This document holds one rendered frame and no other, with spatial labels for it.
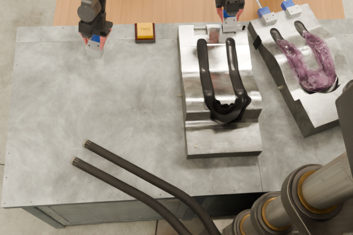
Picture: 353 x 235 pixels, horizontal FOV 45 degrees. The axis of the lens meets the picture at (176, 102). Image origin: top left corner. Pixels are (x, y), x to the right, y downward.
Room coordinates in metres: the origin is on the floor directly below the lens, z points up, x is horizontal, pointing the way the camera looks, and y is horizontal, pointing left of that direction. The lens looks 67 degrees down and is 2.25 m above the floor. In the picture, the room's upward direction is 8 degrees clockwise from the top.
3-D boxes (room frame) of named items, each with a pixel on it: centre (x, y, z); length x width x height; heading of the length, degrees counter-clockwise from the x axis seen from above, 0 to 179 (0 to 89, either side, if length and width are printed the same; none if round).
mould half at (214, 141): (0.69, -0.14, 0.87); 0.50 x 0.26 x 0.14; 12
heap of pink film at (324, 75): (0.84, -0.47, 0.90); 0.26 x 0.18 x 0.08; 29
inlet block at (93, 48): (0.78, 0.31, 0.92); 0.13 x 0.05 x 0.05; 173
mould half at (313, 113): (0.84, -0.47, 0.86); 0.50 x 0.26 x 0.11; 29
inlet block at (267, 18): (1.05, -0.29, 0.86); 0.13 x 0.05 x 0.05; 29
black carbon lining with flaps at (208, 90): (0.70, -0.15, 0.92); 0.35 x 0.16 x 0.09; 12
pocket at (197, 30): (0.90, -0.05, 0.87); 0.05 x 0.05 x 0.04; 12
